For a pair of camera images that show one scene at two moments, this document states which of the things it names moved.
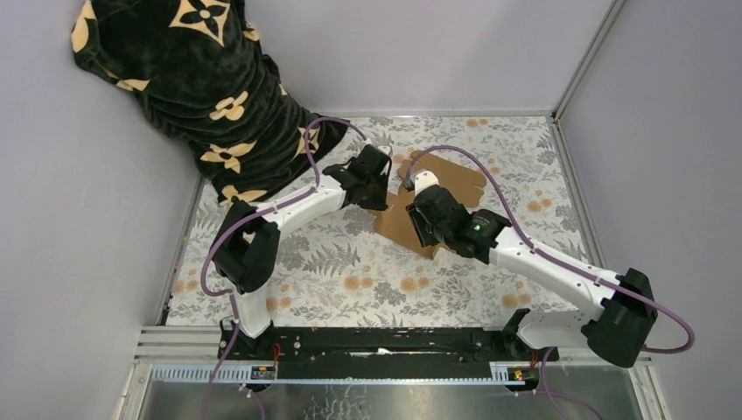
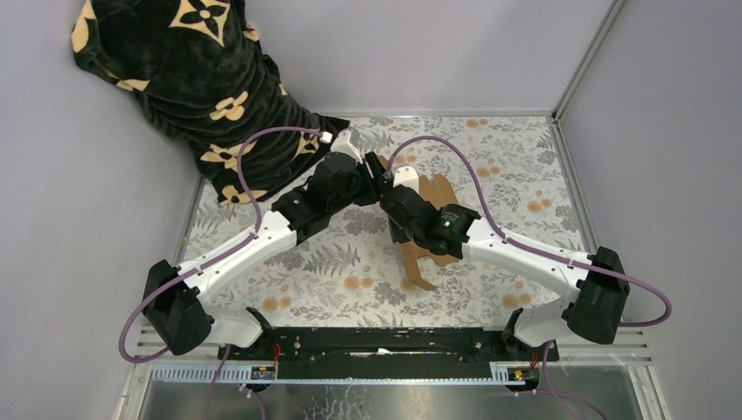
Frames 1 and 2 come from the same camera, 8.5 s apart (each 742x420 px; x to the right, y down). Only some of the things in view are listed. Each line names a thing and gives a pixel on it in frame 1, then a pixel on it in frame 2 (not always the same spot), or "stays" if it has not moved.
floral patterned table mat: (336, 270) stays
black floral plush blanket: (199, 67) stays
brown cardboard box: (395, 224) -> (438, 192)
